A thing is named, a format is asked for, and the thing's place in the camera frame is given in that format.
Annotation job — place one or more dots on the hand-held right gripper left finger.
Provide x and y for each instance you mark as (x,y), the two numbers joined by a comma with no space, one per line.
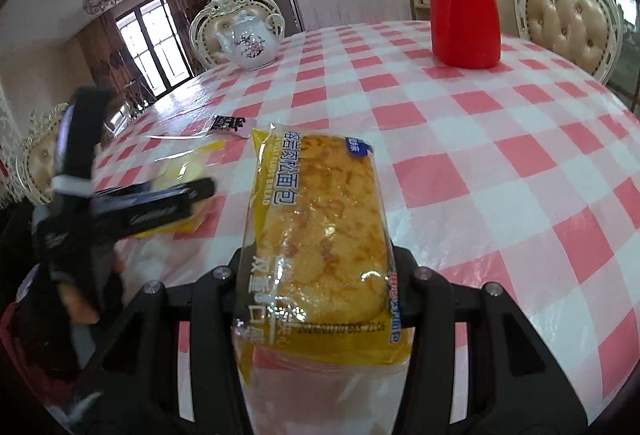
(220,297)

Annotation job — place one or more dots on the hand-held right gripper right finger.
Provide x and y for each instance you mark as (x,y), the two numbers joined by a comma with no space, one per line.
(430,300)

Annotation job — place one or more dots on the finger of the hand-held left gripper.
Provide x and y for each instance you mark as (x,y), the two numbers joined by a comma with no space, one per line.
(160,207)

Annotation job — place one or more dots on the yellow cake packet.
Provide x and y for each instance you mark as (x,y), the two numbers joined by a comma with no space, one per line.
(190,165)

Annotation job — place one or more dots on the large yellow bread package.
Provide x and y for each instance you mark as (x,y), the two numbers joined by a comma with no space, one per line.
(320,225)

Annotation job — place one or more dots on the person's left hand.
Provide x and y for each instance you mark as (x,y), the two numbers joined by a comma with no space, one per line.
(80,307)

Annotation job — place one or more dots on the cream tufted ornate chair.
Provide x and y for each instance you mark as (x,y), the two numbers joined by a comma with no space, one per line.
(570,20)
(210,30)
(42,155)

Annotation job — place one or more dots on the clear wrapper black label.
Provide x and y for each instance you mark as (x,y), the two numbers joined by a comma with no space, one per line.
(227,124)

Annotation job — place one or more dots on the red checked tablecloth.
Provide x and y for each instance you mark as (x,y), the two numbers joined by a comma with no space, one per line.
(500,165)

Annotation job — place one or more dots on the brown curtain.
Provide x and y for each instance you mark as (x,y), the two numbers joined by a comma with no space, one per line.
(182,10)
(100,60)

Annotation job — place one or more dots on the dark-framed glass door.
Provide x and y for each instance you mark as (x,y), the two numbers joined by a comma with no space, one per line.
(150,45)

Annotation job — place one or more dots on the white floral teapot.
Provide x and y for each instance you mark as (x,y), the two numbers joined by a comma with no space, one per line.
(250,45)

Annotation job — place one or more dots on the red thermos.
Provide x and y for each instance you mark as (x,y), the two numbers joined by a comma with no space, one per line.
(465,15)

